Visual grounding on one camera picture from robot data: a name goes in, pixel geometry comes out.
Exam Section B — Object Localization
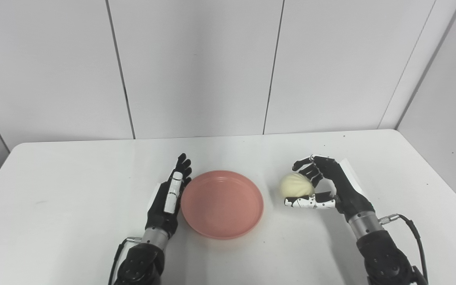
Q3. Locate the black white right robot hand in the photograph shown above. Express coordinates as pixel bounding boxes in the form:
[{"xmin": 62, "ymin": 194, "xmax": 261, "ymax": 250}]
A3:
[{"xmin": 284, "ymin": 155, "xmax": 376, "ymax": 223}]

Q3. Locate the pink round plate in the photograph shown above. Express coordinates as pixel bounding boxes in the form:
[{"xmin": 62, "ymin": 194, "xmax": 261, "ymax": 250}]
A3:
[{"xmin": 180, "ymin": 170, "xmax": 264, "ymax": 240}]

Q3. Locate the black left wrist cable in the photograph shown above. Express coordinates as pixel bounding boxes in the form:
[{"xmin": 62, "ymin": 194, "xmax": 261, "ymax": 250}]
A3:
[{"xmin": 108, "ymin": 237, "xmax": 142, "ymax": 285}]

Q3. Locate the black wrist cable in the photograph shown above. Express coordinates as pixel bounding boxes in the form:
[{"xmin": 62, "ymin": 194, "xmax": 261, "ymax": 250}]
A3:
[
  {"xmin": 108, "ymin": 237, "xmax": 142, "ymax": 285},
  {"xmin": 378, "ymin": 214, "xmax": 429, "ymax": 284}
]

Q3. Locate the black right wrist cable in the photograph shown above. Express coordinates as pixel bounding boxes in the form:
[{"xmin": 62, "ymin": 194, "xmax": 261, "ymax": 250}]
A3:
[{"xmin": 378, "ymin": 214, "xmax": 429, "ymax": 284}]

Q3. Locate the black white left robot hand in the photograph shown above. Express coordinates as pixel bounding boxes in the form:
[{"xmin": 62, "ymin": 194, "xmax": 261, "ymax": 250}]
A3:
[{"xmin": 145, "ymin": 153, "xmax": 193, "ymax": 239}]

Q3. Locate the cream steamed bun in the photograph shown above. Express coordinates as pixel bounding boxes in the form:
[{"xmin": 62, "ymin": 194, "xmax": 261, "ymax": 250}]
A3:
[{"xmin": 279, "ymin": 173, "xmax": 315, "ymax": 198}]

